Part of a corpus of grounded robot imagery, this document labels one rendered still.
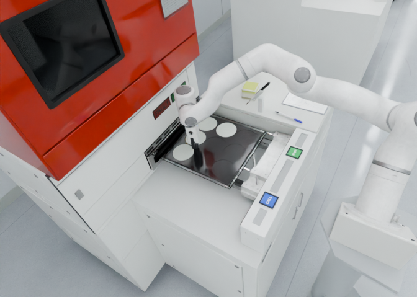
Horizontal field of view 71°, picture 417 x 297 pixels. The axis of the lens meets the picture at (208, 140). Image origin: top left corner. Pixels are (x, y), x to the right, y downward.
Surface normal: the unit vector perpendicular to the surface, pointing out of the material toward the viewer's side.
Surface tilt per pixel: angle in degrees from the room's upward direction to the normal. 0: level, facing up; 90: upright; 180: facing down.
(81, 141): 90
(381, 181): 47
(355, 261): 0
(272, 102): 0
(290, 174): 0
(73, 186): 90
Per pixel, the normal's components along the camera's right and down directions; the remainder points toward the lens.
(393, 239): -0.53, 0.65
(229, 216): -0.11, -0.69
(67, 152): 0.84, 0.32
